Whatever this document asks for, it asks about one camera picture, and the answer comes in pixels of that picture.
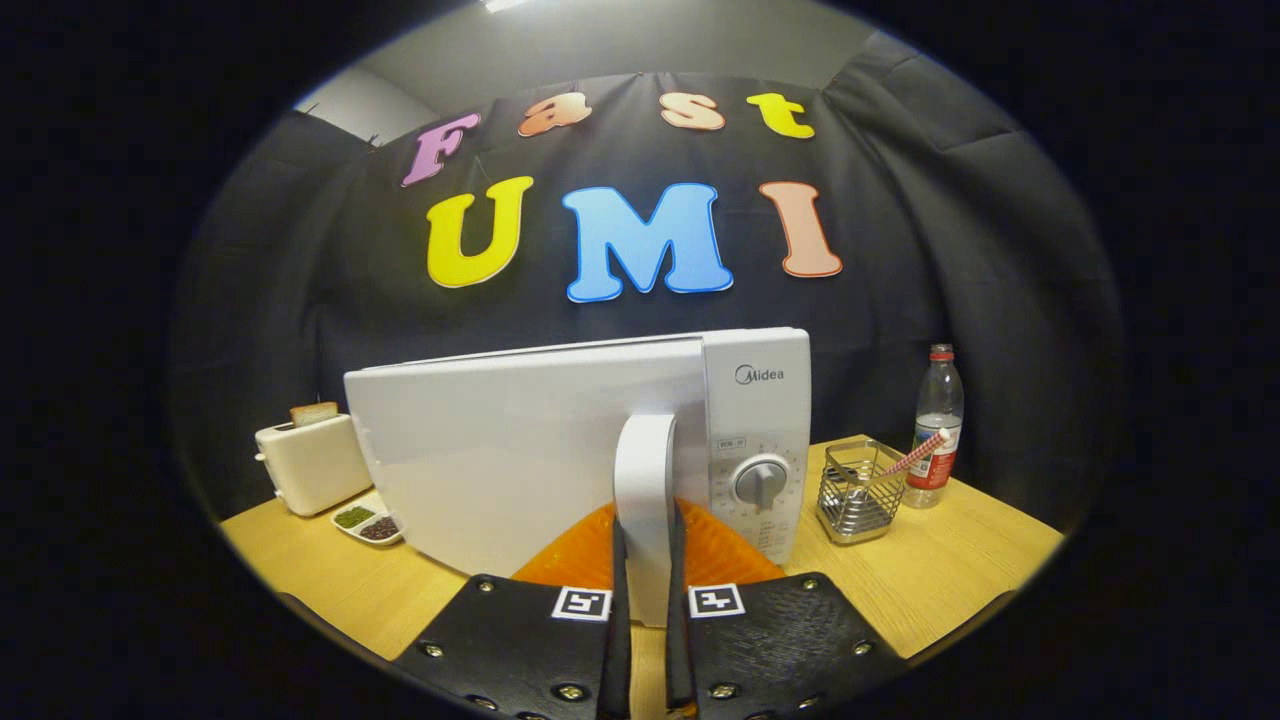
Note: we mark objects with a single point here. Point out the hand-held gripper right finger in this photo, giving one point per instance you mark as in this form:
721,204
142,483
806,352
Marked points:
780,650

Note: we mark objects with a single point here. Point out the white toaster oven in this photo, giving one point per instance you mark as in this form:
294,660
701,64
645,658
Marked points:
500,460

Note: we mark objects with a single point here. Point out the clear plastic water bottle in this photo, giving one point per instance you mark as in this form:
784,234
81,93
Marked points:
938,400

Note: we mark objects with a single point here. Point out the cream bread toaster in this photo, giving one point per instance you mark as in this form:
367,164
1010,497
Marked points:
315,465

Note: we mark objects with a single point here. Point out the toasted bread slice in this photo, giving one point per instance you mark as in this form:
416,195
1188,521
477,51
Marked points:
314,414

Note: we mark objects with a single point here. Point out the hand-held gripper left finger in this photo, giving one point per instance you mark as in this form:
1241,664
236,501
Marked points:
520,650

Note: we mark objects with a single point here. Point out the white divided bean dish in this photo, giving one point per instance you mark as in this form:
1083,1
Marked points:
365,522

